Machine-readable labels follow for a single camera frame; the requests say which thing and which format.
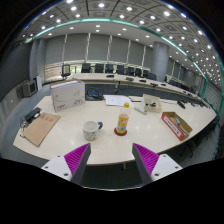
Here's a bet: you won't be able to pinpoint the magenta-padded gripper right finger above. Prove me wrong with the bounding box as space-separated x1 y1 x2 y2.
131 142 184 185

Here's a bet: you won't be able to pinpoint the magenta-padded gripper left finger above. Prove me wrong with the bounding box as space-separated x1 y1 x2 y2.
40 142 92 186

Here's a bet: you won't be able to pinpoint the yellow-capped clear drink bottle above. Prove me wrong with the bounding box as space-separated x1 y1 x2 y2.
115 102 131 135

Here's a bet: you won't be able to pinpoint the flat round red coaster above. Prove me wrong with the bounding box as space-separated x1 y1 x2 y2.
113 127 129 137

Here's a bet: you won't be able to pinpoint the red-sided open cardboard box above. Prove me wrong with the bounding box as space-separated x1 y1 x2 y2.
161 111 194 141

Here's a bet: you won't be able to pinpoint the beige open box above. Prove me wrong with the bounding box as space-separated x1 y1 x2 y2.
142 93 163 113

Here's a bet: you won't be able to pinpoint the black pouch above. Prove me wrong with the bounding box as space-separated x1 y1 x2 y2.
23 107 43 125

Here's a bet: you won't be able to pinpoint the white printed cardboard box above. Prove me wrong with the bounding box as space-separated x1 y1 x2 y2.
49 79 87 113

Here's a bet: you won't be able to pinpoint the white paper sheets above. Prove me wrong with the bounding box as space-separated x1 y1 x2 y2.
103 94 134 108

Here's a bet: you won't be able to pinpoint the black bag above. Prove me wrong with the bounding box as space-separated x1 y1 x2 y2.
85 88 104 102

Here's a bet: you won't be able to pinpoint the black office chairs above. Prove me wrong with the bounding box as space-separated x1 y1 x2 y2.
61 62 208 108

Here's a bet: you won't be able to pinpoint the ceiling lights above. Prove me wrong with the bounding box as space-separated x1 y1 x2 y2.
23 0 224 81

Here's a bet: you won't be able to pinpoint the white mug with blue handle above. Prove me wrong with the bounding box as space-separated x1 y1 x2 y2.
82 120 104 142

